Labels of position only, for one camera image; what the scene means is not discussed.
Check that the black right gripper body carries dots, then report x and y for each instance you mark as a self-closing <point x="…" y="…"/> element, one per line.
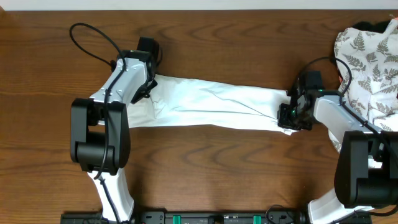
<point x="286" y="118"/>

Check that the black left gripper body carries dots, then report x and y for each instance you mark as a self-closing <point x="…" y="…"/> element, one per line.
<point x="144" y="90"/>

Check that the white t-shirt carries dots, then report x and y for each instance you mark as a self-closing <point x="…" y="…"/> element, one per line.
<point x="191" y="102"/>

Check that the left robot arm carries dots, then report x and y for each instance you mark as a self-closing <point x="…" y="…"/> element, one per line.
<point x="99" y="140"/>

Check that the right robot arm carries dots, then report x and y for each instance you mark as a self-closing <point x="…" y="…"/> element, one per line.
<point x="365" y="182"/>

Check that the fern print cloth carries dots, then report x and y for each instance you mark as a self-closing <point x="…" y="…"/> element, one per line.
<point x="372" y="59"/>

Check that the black garment under pile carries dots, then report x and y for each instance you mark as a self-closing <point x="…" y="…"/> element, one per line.
<point x="378" y="27"/>

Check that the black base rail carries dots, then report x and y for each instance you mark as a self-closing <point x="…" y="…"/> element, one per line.
<point x="274" y="216"/>

